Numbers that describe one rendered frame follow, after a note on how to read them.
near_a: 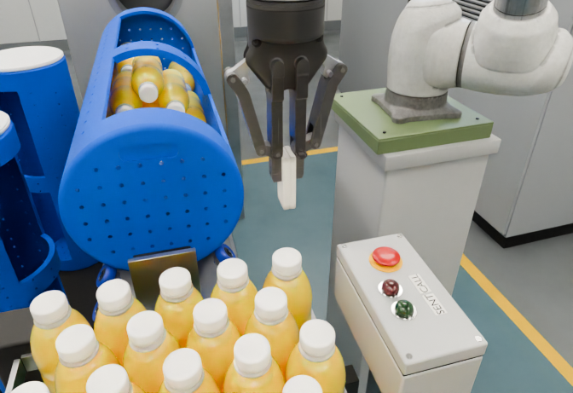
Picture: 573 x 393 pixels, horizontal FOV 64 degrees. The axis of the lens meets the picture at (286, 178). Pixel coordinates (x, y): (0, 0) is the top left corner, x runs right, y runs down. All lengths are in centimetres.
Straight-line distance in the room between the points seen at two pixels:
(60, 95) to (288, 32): 146
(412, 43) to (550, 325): 148
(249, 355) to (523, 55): 83
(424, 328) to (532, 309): 176
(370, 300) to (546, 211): 206
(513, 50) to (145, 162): 76
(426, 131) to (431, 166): 10
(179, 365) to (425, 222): 90
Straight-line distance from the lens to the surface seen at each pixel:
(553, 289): 245
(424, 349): 54
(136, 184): 73
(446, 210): 130
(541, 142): 228
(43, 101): 181
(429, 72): 114
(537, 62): 110
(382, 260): 61
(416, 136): 112
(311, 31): 44
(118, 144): 70
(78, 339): 56
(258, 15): 44
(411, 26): 114
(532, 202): 247
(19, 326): 76
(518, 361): 207
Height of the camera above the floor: 151
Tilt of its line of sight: 32 degrees down
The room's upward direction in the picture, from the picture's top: straight up
